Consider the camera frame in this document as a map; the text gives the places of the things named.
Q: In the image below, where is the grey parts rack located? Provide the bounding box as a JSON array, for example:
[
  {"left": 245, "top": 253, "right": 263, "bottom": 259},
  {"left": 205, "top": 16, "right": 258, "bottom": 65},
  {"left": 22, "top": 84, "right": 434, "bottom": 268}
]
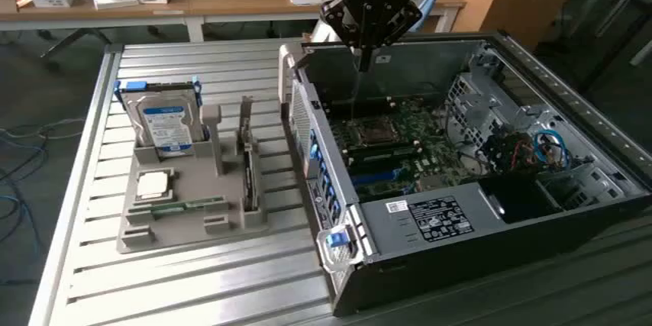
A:
[{"left": 117, "top": 103, "right": 271, "bottom": 254}]

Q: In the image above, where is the wooden desk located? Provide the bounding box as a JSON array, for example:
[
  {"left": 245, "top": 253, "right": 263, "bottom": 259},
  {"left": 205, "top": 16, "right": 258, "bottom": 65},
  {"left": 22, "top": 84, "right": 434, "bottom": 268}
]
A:
[{"left": 0, "top": 0, "right": 469, "bottom": 43}]

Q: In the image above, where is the blue floor cable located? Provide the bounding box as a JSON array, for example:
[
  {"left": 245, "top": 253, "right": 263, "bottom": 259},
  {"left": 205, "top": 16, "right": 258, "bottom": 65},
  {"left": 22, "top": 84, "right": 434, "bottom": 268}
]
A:
[{"left": 0, "top": 127, "right": 50, "bottom": 285}]

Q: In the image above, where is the blue case latch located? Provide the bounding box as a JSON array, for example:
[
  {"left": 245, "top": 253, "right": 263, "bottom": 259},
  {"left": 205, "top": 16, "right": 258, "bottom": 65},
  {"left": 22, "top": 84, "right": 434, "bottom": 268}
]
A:
[{"left": 329, "top": 228, "right": 354, "bottom": 250}]

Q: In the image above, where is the CPU socket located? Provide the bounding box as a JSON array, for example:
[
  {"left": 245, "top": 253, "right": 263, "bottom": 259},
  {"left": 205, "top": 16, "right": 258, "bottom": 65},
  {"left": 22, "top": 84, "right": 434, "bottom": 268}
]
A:
[{"left": 354, "top": 118, "right": 405, "bottom": 146}]

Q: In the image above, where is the black open PC case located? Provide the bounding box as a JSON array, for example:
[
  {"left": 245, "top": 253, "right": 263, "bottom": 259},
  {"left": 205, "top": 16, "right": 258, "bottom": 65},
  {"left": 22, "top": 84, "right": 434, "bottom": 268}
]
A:
[{"left": 278, "top": 30, "right": 652, "bottom": 318}]

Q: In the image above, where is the grey power supply unit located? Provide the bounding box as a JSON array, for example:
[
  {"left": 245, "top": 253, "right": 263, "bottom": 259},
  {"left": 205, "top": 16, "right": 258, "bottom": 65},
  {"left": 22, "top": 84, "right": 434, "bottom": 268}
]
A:
[{"left": 359, "top": 182, "right": 503, "bottom": 257}]

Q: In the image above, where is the green RAM stick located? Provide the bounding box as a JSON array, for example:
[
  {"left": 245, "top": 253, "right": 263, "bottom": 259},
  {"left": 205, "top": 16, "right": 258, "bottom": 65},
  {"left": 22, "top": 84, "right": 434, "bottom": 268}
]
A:
[{"left": 130, "top": 195, "right": 227, "bottom": 215}]

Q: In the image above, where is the black graphics card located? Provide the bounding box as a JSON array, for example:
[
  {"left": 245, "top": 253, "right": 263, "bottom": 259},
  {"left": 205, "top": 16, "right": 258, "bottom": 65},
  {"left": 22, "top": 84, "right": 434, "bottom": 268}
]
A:
[{"left": 237, "top": 95, "right": 262, "bottom": 215}]

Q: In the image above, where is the grey chipset heatsink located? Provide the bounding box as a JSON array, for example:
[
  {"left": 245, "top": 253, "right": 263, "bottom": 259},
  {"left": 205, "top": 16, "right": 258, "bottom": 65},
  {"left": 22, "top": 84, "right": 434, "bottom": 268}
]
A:
[{"left": 418, "top": 176, "right": 451, "bottom": 192}]

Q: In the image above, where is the black and red wire bundle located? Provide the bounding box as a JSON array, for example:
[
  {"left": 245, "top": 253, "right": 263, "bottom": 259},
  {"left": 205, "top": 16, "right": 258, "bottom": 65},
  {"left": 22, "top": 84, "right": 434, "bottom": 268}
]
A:
[{"left": 482, "top": 133, "right": 542, "bottom": 173}]

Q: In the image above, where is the green motherboard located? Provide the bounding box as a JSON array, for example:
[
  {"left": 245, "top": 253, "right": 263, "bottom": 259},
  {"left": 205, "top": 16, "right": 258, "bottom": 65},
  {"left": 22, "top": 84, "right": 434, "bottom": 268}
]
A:
[{"left": 326, "top": 98, "right": 486, "bottom": 203}]

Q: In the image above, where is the blue data wire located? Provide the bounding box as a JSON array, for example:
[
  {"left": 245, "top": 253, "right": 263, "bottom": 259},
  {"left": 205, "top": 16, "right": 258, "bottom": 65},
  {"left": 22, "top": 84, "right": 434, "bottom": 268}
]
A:
[{"left": 533, "top": 129, "right": 573, "bottom": 171}]

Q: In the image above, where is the hard disk with blue bracket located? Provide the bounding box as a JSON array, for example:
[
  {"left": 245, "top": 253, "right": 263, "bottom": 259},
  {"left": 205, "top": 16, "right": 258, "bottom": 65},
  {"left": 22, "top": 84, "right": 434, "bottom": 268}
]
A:
[{"left": 114, "top": 76, "right": 206, "bottom": 159}]

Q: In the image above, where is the black installed RAM stick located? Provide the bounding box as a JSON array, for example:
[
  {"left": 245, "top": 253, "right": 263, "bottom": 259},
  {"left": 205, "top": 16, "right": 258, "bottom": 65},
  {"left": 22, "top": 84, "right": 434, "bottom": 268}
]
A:
[{"left": 346, "top": 144, "right": 418, "bottom": 163}]

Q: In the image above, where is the silver CPU chip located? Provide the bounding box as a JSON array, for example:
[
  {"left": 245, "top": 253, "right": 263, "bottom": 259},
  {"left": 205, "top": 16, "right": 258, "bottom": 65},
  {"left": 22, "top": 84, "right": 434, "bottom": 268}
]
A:
[{"left": 135, "top": 170, "right": 178, "bottom": 202}]

